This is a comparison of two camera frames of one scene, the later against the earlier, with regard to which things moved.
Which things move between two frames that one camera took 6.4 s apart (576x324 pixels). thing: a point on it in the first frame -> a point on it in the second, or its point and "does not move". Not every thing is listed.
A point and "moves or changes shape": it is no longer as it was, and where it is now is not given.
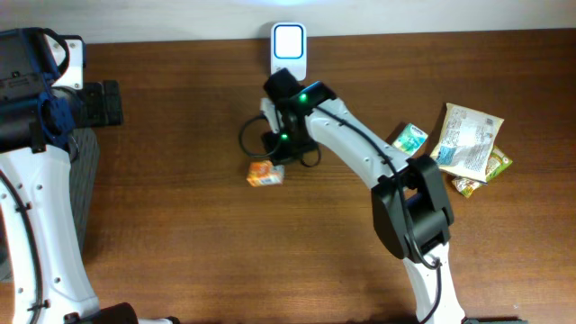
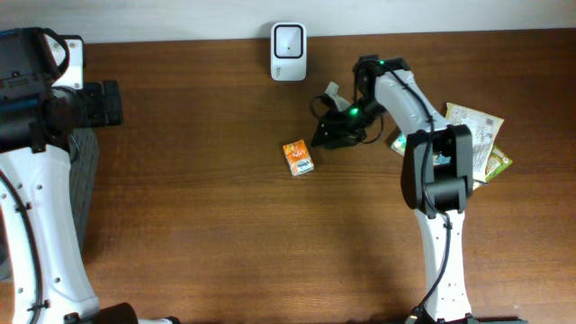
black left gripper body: [89, 104] does not move
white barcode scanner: [289, 49] does not move
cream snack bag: [465, 141] does not move
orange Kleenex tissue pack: [264, 173] moves or changes shape
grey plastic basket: [84, 177] does not move
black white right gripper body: [287, 147] -> [350, 121]
